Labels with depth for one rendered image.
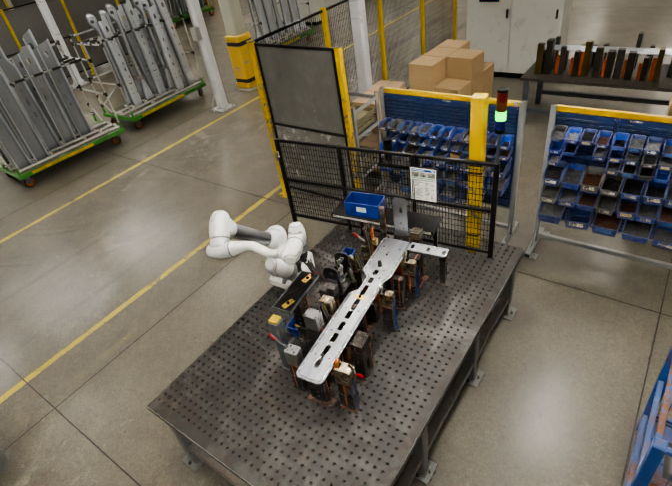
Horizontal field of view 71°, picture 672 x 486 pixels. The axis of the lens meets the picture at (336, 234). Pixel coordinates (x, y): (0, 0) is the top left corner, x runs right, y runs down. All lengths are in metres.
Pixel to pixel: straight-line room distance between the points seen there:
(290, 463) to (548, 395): 2.03
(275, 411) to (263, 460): 0.31
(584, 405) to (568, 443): 0.35
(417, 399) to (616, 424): 1.54
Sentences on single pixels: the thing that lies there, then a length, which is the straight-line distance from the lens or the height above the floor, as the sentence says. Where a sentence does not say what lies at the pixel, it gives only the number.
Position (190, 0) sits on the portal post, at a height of 1.99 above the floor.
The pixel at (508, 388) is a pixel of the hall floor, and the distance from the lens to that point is 3.99.
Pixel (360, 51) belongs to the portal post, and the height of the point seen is 1.29.
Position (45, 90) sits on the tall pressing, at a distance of 9.45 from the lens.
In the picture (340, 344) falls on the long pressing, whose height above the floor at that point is 1.00.
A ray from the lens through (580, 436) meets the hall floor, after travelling 3.88.
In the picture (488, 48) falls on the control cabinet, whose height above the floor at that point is 0.51.
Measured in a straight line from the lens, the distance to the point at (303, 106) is 5.41.
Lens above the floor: 3.24
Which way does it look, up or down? 36 degrees down
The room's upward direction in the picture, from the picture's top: 10 degrees counter-clockwise
